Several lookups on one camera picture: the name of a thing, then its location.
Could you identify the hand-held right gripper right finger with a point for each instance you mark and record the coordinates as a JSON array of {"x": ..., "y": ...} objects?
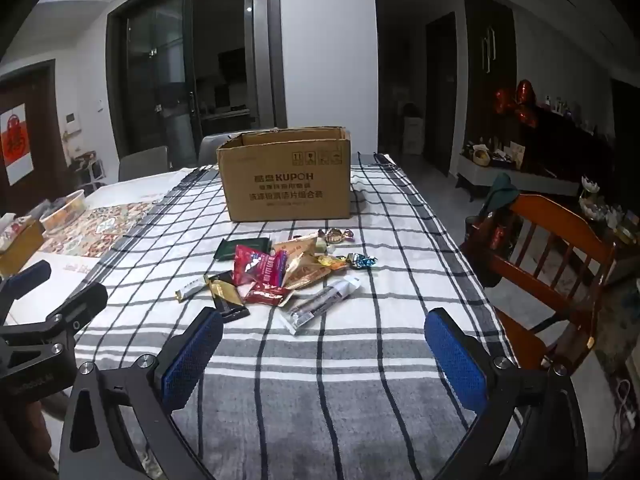
[{"x": 456, "y": 365}]

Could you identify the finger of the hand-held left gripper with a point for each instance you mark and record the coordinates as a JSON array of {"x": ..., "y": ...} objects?
[
  {"x": 82, "y": 305},
  {"x": 27, "y": 275}
]

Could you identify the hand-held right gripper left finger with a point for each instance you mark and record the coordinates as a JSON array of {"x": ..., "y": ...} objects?
[{"x": 190, "y": 357}]

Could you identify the slim silver stick packet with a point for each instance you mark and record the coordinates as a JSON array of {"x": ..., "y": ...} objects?
[{"x": 192, "y": 288}]

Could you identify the gold black snack packet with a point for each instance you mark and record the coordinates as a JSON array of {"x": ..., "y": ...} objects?
[{"x": 225, "y": 296}]

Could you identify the small dark red packet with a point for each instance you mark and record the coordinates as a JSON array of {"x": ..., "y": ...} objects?
[{"x": 265, "y": 294}]

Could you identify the large red snack packet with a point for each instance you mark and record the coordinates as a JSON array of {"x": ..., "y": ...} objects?
[{"x": 257, "y": 265}]

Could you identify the dark green snack packet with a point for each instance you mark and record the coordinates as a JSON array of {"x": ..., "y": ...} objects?
[{"x": 240, "y": 249}]

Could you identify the long white snack packet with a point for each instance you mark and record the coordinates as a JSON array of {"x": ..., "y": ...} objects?
[{"x": 315, "y": 305}]

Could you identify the orange snack packet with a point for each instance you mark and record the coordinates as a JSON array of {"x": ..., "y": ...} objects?
[{"x": 305, "y": 275}]

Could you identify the tan snack packet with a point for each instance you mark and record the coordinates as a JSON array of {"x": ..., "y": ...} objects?
[{"x": 295, "y": 246}]

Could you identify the purple gold candy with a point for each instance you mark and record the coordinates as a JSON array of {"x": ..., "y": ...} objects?
[{"x": 334, "y": 234}]

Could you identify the brown cardboard box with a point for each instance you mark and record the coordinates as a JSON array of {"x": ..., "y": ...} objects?
[{"x": 285, "y": 185}]

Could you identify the patterned bowl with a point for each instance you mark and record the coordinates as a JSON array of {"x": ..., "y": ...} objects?
[{"x": 62, "y": 212}]

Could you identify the floral table mat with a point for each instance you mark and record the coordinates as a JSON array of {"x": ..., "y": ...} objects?
[{"x": 110, "y": 225}]

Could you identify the black white checked tablecloth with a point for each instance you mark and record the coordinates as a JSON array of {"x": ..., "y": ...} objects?
[{"x": 350, "y": 385}]

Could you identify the dark bag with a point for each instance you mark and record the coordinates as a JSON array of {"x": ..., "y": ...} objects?
[{"x": 482, "y": 235}]

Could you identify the red door poster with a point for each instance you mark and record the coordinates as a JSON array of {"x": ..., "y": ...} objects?
[{"x": 15, "y": 140}]

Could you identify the grey upholstered chair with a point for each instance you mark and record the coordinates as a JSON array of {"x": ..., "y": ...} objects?
[
  {"x": 145, "y": 162},
  {"x": 210, "y": 147}
]

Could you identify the brown wooden chair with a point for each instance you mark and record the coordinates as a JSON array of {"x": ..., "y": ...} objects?
[{"x": 550, "y": 220}]

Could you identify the green cloth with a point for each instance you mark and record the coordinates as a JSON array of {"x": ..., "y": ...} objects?
[{"x": 502, "y": 190}]

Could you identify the white low sideboard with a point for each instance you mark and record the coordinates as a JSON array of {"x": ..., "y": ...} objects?
[{"x": 520, "y": 180}]

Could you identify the woven basket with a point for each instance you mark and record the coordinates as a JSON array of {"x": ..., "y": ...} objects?
[{"x": 481, "y": 156}]

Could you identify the white lotus ornament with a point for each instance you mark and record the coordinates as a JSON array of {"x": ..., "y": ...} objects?
[{"x": 590, "y": 186}]

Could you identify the glass sliding door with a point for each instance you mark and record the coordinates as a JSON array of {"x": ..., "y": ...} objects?
[{"x": 150, "y": 60}]

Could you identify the red foil balloons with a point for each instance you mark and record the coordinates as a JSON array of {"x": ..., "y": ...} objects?
[{"x": 525, "y": 95}]

